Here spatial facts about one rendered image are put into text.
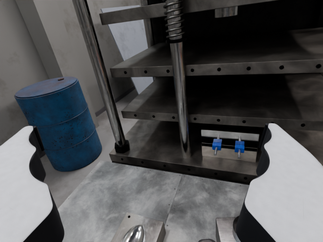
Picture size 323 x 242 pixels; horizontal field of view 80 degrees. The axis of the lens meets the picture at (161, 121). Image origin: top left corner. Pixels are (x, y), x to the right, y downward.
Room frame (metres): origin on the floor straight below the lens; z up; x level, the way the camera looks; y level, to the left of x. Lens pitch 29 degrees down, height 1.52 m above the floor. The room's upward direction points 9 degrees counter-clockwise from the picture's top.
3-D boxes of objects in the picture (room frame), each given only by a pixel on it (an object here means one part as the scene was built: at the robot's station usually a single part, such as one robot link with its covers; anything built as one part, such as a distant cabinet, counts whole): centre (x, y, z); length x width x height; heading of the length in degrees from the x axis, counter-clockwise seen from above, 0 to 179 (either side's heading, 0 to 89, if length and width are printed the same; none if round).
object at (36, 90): (2.12, 1.17, 0.49); 0.66 x 0.66 x 0.99
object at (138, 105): (1.14, -0.43, 1.01); 1.10 x 0.74 x 0.05; 65
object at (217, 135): (1.00, -0.42, 0.87); 0.50 x 0.27 x 0.17; 155
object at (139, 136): (1.10, -0.41, 0.75); 1.30 x 0.84 x 0.06; 65
